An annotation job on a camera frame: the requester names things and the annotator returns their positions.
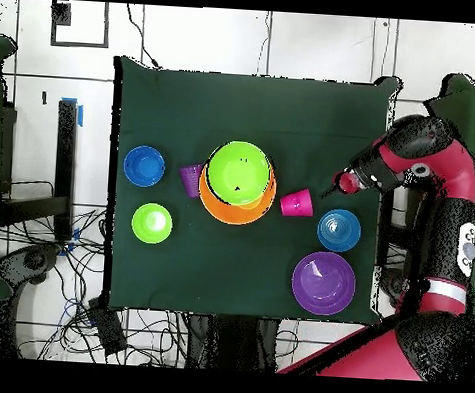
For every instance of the large purple bowl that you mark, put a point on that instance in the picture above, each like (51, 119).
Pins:
(323, 283)

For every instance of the black wheeled base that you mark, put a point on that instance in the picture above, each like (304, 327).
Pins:
(29, 260)

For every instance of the small green bowl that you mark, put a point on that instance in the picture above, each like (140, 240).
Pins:
(152, 223)

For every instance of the black post with blue tape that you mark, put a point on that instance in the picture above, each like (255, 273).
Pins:
(65, 166)

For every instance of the large green bowl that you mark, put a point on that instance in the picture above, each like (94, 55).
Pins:
(239, 172)

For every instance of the dark green table cloth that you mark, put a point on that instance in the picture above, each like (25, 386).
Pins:
(177, 269)

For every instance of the black power brick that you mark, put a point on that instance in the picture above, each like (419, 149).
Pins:
(107, 329)

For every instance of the dark blue bowl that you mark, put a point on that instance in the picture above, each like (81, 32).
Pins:
(144, 166)

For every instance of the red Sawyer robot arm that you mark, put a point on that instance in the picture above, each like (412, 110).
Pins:
(443, 165)

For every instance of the large orange bowl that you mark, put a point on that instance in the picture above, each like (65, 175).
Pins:
(228, 214)

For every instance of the light blue bowl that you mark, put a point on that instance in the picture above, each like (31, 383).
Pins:
(338, 230)

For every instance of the red cup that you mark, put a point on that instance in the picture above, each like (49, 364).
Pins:
(297, 203)

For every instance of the purple cup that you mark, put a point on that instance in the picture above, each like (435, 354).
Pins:
(190, 179)

